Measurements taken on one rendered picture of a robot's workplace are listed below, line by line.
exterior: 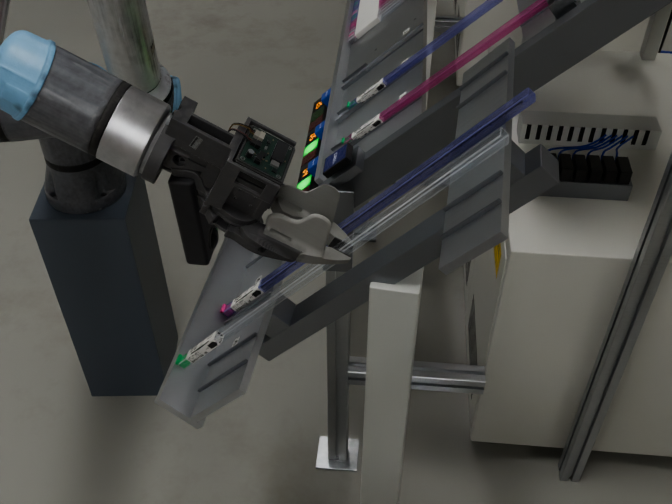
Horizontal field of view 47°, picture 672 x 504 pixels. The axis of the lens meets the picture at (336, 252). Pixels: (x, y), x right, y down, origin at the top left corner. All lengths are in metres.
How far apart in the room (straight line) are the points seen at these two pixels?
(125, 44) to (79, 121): 0.58
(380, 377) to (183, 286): 1.16
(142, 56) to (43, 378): 0.95
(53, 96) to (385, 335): 0.49
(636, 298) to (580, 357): 0.21
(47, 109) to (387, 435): 0.67
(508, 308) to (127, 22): 0.79
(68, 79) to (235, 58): 2.38
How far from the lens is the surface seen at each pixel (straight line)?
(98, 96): 0.72
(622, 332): 1.42
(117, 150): 0.72
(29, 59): 0.73
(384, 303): 0.93
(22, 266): 2.31
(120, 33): 1.27
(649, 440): 1.77
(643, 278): 1.33
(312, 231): 0.73
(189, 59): 3.11
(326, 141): 1.32
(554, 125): 1.54
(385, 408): 1.10
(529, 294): 1.39
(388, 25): 1.56
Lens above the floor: 1.49
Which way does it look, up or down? 43 degrees down
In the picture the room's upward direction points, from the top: straight up
